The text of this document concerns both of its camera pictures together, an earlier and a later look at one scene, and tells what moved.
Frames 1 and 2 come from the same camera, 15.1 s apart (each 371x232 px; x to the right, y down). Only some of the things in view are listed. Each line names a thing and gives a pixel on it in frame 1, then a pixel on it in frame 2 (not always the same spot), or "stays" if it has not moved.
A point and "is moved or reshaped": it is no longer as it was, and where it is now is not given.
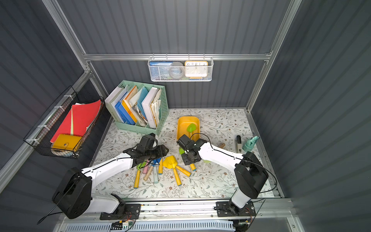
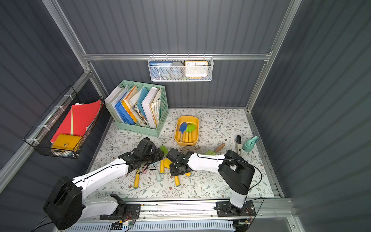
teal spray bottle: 249,144 stays
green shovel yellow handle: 137,177 stays
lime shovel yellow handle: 160,167 stays
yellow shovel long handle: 171,162 stays
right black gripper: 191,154 -> 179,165
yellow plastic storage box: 189,126 stays
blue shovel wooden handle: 149,171 -> 183,127
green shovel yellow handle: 181,152 is moved or reshaped
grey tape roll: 176,70 stays
